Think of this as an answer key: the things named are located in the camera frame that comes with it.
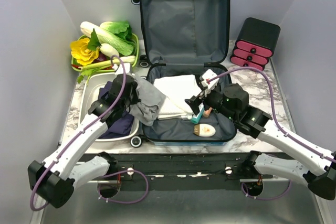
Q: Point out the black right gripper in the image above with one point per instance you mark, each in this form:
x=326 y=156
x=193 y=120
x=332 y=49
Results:
x=195 y=102

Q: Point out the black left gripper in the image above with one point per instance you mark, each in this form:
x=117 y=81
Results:
x=136 y=98

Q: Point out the grey knit garment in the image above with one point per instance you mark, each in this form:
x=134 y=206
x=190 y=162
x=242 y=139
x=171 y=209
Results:
x=151 y=101

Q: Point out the purple garment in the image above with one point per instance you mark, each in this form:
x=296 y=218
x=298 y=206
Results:
x=122 y=127

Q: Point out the blue fish print suitcase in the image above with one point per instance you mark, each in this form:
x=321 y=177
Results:
x=183 y=37

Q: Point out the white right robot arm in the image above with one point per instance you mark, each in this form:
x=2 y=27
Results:
x=309 y=164

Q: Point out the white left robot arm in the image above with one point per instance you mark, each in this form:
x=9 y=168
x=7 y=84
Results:
x=57 y=176

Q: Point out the small silver capped tube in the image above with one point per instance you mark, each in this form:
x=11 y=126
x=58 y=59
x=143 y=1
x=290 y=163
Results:
x=186 y=117

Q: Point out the brown foundation tube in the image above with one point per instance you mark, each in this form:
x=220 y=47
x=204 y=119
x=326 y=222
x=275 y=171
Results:
x=207 y=112

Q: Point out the teal tube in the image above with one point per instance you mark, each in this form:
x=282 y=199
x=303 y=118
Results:
x=196 y=118

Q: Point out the folded white towel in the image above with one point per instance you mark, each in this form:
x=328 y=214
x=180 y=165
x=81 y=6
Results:
x=176 y=89

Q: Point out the green white leek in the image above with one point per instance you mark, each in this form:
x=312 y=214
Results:
x=86 y=72

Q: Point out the purple onion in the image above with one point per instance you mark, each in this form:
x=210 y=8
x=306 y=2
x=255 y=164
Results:
x=101 y=58

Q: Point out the white napa cabbage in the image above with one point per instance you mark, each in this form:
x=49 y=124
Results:
x=103 y=36

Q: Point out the white radish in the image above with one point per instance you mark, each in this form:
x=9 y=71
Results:
x=108 y=50

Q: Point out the yellow flower cabbage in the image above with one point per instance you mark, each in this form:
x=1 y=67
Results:
x=80 y=51

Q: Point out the green leafy lettuce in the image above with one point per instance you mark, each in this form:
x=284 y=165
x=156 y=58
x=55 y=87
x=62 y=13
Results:
x=121 y=29

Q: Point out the black bag with pink trim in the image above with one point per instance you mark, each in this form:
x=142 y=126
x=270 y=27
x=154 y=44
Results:
x=255 y=44

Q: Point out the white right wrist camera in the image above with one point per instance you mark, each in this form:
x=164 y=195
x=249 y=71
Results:
x=209 y=81

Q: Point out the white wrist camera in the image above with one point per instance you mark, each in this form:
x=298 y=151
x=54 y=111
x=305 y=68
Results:
x=125 y=68
x=209 y=81

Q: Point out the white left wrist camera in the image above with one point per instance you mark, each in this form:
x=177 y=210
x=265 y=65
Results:
x=125 y=68

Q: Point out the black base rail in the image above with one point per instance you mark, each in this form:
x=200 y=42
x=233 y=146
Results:
x=180 y=172

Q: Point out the aluminium frame rail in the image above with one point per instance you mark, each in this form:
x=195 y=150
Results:
x=280 y=202

